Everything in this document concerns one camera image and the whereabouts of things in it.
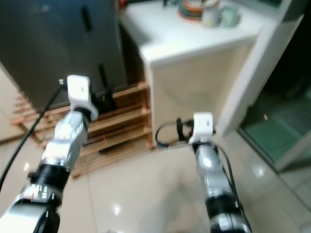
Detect dark grey fridge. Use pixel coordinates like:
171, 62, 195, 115
0, 0, 129, 111

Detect wooden slatted rack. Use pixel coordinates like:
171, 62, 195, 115
11, 82, 152, 178

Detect white counter cabinet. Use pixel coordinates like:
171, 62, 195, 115
119, 0, 273, 149

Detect green glass door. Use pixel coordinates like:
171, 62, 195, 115
238, 87, 311, 170

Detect grey mug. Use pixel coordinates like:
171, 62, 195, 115
202, 6, 223, 28

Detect stacked colourful plates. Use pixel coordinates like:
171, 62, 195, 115
177, 0, 209, 21

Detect pale green mug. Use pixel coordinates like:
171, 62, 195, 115
221, 6, 241, 27

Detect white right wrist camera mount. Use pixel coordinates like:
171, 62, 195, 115
192, 112, 215, 145

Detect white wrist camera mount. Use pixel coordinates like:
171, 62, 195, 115
192, 112, 215, 145
67, 74, 99, 120

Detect black fridge handle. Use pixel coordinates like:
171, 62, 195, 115
99, 64, 108, 94
82, 7, 92, 33

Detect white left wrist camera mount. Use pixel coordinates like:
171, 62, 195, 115
67, 74, 99, 120

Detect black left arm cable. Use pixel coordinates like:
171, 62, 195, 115
0, 79, 66, 192

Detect white door frame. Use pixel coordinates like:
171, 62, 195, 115
216, 15, 311, 136

